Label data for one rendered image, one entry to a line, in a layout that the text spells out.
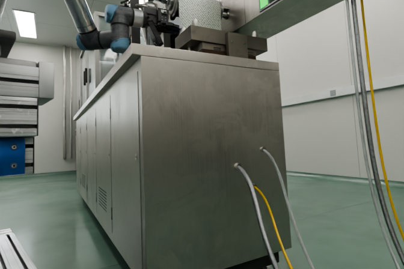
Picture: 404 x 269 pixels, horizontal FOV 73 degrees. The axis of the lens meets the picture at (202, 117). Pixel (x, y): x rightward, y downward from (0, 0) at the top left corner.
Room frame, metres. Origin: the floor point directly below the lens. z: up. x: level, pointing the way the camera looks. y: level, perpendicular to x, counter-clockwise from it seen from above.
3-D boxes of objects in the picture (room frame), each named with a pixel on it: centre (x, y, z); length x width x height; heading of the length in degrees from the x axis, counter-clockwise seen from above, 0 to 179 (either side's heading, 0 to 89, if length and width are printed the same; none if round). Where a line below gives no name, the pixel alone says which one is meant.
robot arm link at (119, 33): (1.13, 0.35, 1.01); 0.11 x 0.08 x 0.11; 81
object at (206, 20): (1.31, -0.02, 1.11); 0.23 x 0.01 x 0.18; 119
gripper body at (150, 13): (1.20, 0.19, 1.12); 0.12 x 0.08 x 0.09; 119
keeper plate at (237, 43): (1.16, -0.17, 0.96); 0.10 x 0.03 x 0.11; 119
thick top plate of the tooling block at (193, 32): (1.23, -0.11, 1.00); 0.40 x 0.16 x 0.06; 119
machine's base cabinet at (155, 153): (2.15, 0.53, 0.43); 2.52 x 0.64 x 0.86; 29
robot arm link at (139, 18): (1.16, 0.26, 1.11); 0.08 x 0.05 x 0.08; 29
